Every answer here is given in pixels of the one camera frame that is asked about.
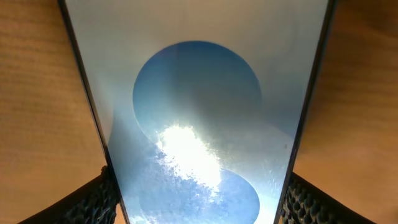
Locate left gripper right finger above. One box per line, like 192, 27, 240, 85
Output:
280, 173, 374, 224

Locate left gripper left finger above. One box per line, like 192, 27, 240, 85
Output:
20, 166, 120, 224

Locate blue Galaxy smartphone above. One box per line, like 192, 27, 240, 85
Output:
59, 0, 336, 223

